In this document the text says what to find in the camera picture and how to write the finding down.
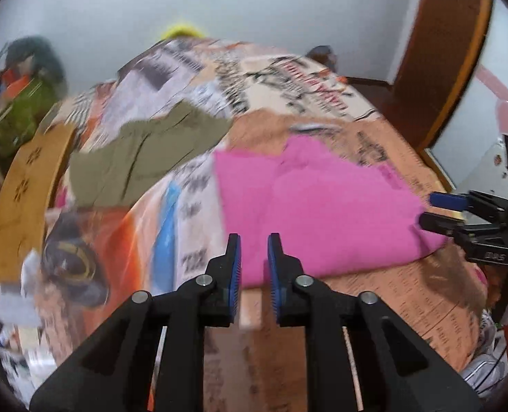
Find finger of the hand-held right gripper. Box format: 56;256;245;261
418;211;467;236
428;192;473;212

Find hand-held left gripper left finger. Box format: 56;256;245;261
30;233;242;412

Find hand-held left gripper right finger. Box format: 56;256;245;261
267;232;482;412

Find pink pants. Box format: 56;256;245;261
213;134;451;289

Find olive green pants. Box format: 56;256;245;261
69;103;234;209

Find newspaper print bed sheet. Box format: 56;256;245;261
0;38;490;412

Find blue grey backpack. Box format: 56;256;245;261
308;45;339;73

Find wooden lap desk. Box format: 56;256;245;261
0;124;77;285

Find yellow foam bed guard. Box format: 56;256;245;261
161;25;206;41

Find green patterned bag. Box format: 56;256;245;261
0;79;62;161

